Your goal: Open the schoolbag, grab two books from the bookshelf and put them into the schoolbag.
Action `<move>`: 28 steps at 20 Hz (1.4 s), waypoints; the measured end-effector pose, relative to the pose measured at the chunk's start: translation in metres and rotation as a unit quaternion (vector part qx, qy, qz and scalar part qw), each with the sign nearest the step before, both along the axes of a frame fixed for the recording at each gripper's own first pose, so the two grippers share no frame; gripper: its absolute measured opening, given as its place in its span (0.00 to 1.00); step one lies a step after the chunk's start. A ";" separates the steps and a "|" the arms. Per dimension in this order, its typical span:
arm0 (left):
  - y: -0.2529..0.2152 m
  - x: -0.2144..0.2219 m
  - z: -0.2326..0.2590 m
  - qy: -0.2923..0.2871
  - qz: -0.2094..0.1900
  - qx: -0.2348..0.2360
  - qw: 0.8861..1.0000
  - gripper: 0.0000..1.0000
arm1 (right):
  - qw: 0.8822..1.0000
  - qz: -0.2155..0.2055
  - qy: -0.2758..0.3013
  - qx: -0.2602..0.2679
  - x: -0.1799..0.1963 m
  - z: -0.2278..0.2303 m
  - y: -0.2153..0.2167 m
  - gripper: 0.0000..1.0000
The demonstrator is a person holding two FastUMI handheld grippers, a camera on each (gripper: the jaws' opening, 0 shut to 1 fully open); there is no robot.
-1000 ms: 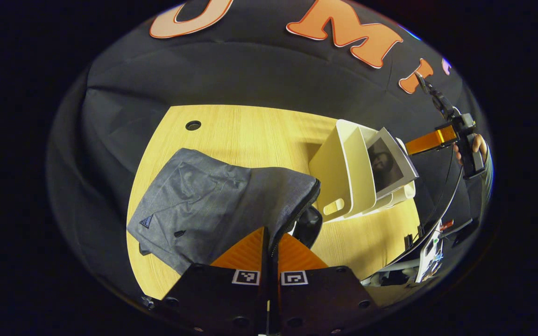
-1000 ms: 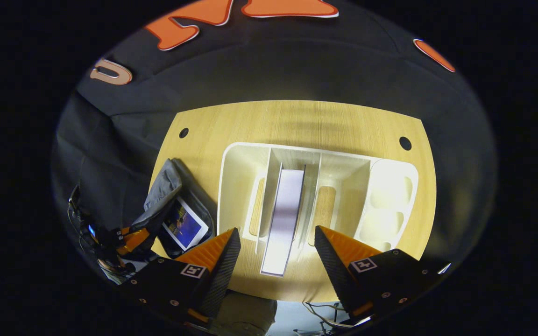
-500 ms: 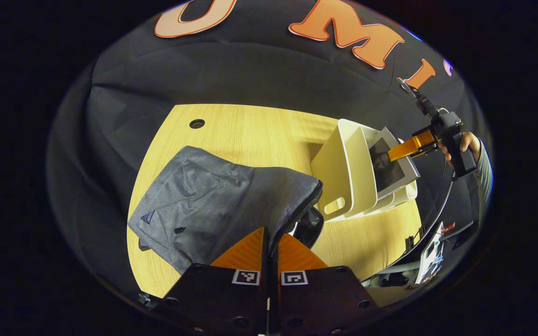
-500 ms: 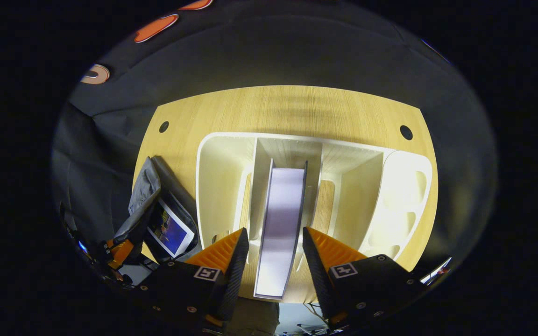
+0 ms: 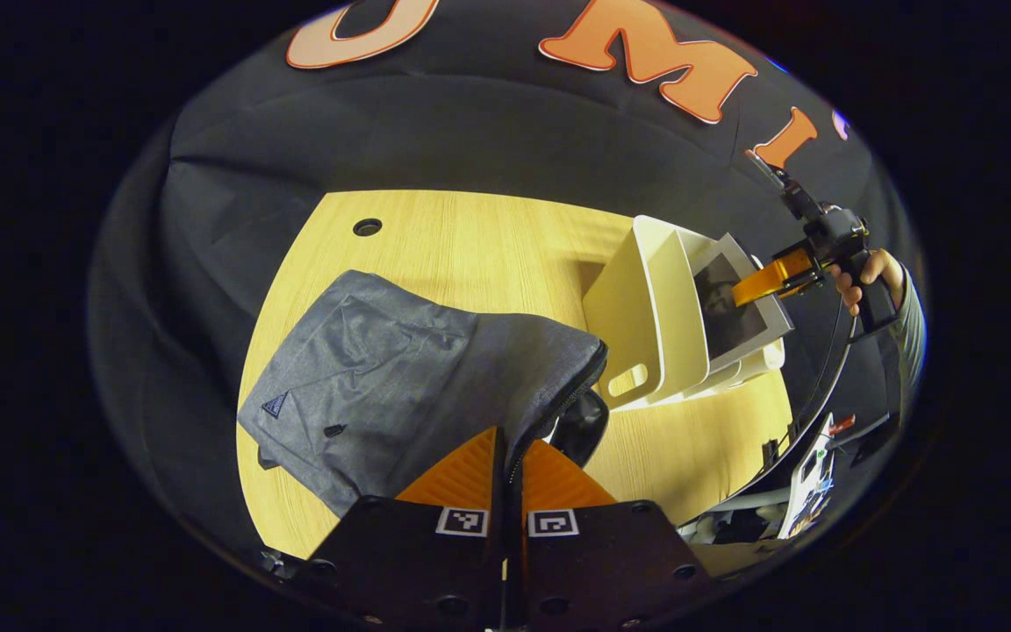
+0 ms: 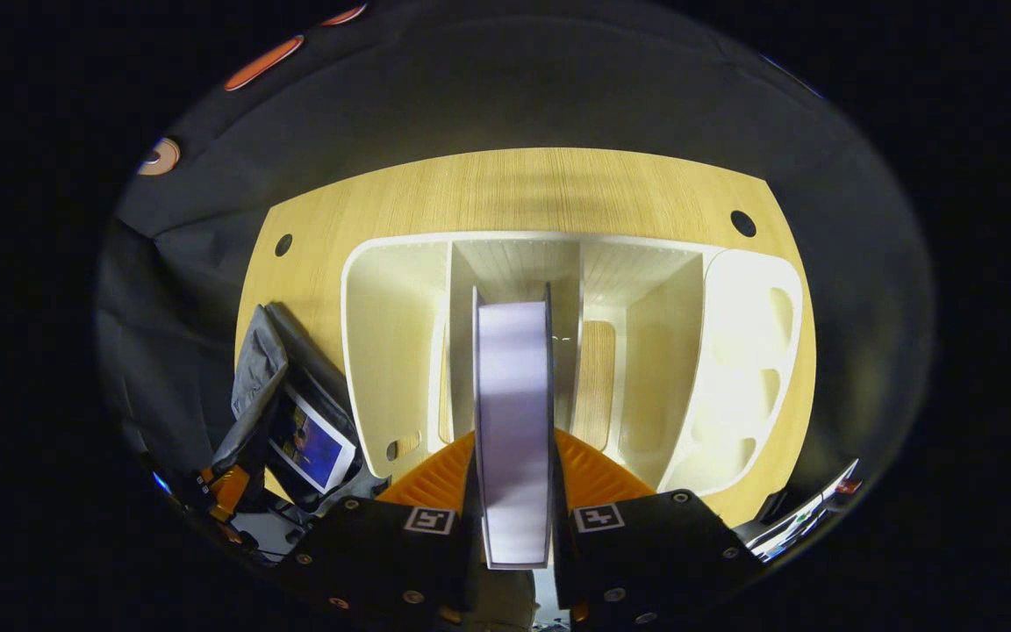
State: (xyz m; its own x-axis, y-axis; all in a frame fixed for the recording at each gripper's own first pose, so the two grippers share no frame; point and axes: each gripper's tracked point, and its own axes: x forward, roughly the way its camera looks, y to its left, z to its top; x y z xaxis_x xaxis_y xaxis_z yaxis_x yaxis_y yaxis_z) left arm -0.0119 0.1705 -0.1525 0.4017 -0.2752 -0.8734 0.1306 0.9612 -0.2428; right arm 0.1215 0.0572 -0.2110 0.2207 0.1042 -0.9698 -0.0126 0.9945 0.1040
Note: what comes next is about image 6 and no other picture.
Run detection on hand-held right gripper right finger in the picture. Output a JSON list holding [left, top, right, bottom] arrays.
[[549, 427, 763, 628]]

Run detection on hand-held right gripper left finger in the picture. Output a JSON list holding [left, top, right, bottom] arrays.
[[281, 429, 484, 626]]

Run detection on grey schoolbag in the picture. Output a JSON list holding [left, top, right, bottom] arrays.
[[210, 301, 394, 564]]

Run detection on grey book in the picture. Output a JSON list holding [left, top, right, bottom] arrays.
[[471, 282, 556, 571]]

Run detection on white plastic bookshelf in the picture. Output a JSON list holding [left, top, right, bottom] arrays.
[[340, 230, 806, 498]]

